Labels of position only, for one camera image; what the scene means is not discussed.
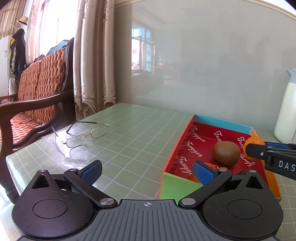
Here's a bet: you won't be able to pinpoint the tangerine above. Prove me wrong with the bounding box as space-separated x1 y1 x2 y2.
189 173 199 183
243 136 265 162

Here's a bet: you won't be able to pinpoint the brown kiwi fruit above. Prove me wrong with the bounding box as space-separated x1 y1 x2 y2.
212 141 241 166

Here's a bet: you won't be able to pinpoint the orange carrot piece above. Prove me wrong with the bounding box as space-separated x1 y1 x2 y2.
204 163 218 170

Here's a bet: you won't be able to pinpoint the dark water chestnut front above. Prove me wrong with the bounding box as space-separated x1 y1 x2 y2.
238 169 250 175

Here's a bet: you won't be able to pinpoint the white thermos jug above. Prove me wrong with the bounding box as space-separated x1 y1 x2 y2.
274 68 296 144

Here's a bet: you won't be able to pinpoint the colourful cardboard box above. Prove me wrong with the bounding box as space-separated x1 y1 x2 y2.
159 114 283 204

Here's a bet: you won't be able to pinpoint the wooden bench orange cushion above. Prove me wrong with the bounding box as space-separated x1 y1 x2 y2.
1 39 76 203

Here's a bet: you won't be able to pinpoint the beige lace curtain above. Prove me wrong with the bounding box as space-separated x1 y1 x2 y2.
73 0 115 120

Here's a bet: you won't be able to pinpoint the dark hanging jacket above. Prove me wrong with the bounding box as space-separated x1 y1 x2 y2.
10 29 26 80

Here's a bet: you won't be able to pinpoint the white refrigerator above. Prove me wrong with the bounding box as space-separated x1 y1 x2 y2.
0 35 13 96

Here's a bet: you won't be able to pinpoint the straw hat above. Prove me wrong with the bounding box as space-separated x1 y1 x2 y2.
17 16 29 26

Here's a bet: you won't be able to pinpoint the wire-rimmed eyeglasses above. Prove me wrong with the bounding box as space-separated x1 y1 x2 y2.
51 120 109 149

